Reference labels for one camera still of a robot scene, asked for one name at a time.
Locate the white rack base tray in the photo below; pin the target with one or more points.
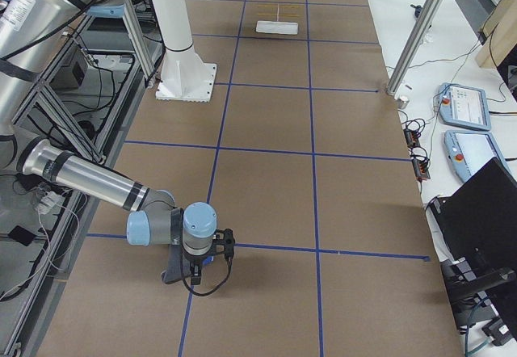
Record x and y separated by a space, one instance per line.
277 28

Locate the white pedestal base plate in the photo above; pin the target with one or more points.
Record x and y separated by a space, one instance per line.
186 83

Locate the teach pendant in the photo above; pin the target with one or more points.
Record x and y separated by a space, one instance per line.
469 151
463 106

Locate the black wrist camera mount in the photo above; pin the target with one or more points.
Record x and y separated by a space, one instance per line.
223 243

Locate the wooden rack bar inner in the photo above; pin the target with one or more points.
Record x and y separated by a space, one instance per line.
264 14

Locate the aluminium frame post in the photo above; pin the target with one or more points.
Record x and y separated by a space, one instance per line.
423 22

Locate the grey and blue towel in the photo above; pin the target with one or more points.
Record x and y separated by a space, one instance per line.
176 262

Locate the white pedestal column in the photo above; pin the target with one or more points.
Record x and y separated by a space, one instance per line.
174 24

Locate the lower teach pendant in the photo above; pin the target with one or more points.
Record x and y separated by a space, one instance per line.
469 151

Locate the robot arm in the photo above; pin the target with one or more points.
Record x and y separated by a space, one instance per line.
30 30

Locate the black monitor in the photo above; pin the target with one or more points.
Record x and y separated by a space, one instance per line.
478 222

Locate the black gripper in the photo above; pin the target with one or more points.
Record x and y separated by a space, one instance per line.
195 261

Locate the upper teach pendant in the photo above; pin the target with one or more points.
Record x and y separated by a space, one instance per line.
463 106

